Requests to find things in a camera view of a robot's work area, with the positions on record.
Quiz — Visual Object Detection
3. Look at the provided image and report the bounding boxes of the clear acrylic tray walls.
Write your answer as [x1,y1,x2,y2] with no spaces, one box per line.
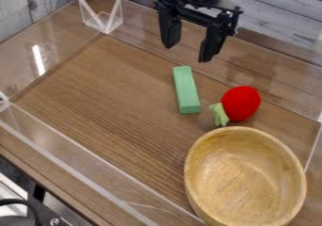
[0,0,322,226]

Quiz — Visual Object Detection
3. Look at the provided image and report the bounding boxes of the black table clamp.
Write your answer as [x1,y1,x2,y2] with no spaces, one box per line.
[28,183,73,226]

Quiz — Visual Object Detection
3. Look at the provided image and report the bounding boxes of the red plush strawberry toy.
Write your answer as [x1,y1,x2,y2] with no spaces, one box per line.
[208,86,261,126]

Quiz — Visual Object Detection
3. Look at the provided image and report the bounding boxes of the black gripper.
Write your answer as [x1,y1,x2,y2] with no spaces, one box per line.
[157,0,244,62]

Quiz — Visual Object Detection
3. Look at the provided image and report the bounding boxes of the black cable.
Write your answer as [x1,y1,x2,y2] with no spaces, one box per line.
[0,198,41,226]

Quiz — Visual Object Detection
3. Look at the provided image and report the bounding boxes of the green rectangular block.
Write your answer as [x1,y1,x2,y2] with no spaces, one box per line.
[172,66,201,114]

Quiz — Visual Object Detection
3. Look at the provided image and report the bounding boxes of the wooden bowl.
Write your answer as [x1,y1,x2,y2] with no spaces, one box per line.
[183,126,307,226]

